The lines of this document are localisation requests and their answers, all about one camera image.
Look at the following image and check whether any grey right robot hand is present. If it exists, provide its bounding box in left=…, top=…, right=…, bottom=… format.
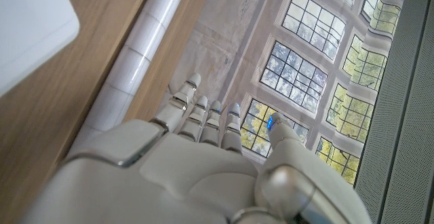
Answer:
left=20, top=73, right=374, bottom=224

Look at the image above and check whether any long white cylindrical flashlight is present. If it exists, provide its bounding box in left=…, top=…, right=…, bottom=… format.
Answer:
left=66, top=0, right=191, bottom=157

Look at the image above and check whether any small white square box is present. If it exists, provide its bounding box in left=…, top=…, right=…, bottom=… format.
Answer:
left=0, top=0, right=81, bottom=98

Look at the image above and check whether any printed window backdrop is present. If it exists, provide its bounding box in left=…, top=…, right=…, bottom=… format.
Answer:
left=162, top=0, right=410, bottom=188

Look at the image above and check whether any grey perforated partition panel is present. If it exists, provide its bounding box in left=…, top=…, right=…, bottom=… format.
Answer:
left=353, top=0, right=434, bottom=224

